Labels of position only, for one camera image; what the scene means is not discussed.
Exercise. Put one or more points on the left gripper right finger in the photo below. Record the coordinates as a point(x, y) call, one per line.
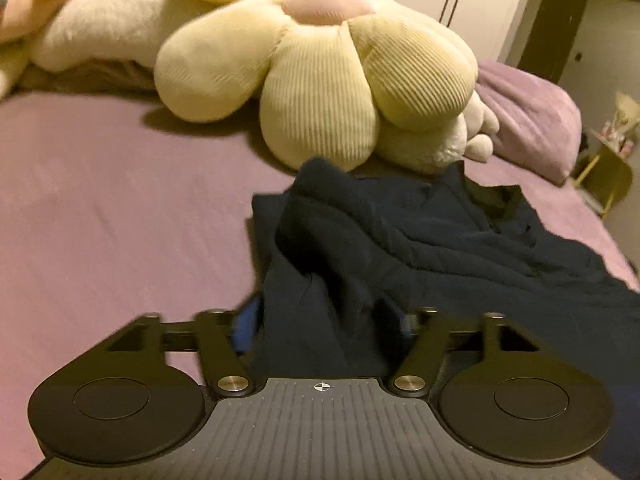
point(407, 323)

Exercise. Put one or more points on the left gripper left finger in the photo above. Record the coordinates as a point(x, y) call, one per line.
point(246, 325)

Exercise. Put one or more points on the dark navy garment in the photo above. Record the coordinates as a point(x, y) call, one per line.
point(345, 261)

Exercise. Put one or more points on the beige plush bunny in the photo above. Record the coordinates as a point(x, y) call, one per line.
point(433, 150)

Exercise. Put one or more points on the purple pillow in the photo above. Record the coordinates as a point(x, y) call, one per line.
point(540, 126)

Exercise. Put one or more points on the yellow side table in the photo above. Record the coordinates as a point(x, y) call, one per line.
point(603, 176)

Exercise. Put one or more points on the yellow flower plush pillow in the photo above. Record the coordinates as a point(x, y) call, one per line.
point(326, 73)

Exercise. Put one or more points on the cream wrapped flower bouquet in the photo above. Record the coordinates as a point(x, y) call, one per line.
point(620, 130)

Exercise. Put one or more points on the white fluffy plush toy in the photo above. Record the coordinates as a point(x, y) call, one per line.
point(111, 30)

